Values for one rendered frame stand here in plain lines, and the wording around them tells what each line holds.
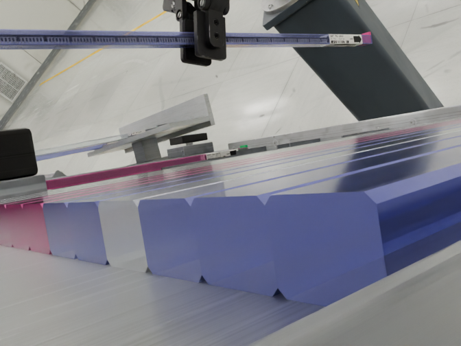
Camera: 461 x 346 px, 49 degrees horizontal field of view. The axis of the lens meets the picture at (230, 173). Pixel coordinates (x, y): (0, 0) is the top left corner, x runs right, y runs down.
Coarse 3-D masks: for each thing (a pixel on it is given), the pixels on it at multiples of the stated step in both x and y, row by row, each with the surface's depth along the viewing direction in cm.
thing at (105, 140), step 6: (102, 138) 103; (108, 138) 104; (114, 138) 105; (120, 138) 106; (126, 138) 107; (72, 144) 99; (78, 144) 100; (84, 144) 101; (90, 144) 101; (96, 144) 102; (36, 150) 94; (42, 150) 95; (48, 150) 96; (54, 150) 96; (60, 150) 97; (66, 150) 98; (36, 156) 94
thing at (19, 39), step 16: (0, 32) 35; (16, 32) 36; (32, 32) 36; (48, 32) 37; (64, 32) 38; (80, 32) 38; (96, 32) 39; (112, 32) 40; (128, 32) 41; (144, 32) 42; (160, 32) 43; (176, 32) 44; (192, 32) 45; (0, 48) 36; (16, 48) 36; (32, 48) 37; (48, 48) 38; (64, 48) 39; (80, 48) 40; (96, 48) 40; (112, 48) 41; (128, 48) 42
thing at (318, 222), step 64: (448, 128) 17; (64, 192) 15; (128, 192) 10; (192, 192) 7; (256, 192) 6; (320, 192) 5; (384, 192) 4; (448, 192) 5; (64, 256) 10; (128, 256) 8; (192, 256) 7; (256, 256) 6; (320, 256) 5; (384, 256) 4
